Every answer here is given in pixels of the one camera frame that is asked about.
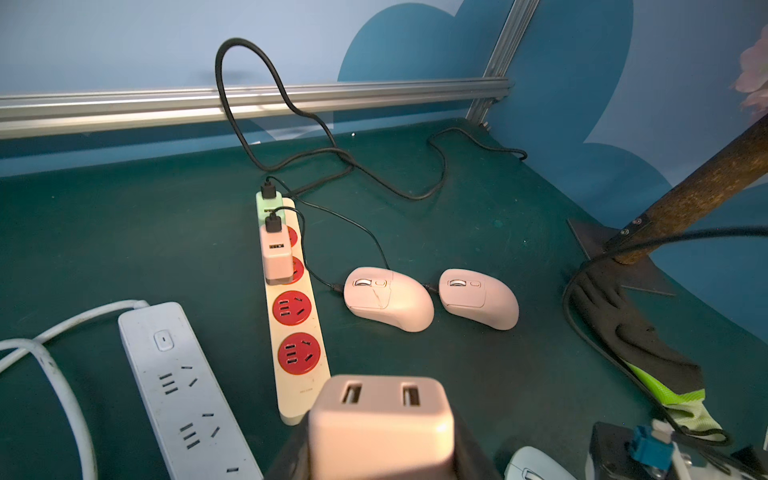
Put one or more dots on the white power strip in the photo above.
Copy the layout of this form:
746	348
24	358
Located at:
197	433

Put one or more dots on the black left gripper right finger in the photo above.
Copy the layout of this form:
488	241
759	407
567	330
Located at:
469	460

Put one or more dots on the cream red power strip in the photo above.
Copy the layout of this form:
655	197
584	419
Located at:
298	352

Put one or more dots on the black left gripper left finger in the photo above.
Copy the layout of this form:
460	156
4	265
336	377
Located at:
293	460

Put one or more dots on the green charger adapter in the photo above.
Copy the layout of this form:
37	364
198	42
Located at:
265	206

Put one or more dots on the pink mouse near strip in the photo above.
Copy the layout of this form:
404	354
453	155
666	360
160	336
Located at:
388	297

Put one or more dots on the pink cherry blossom tree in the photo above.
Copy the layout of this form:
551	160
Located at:
739	164

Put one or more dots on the black green work glove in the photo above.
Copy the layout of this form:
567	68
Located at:
674	380

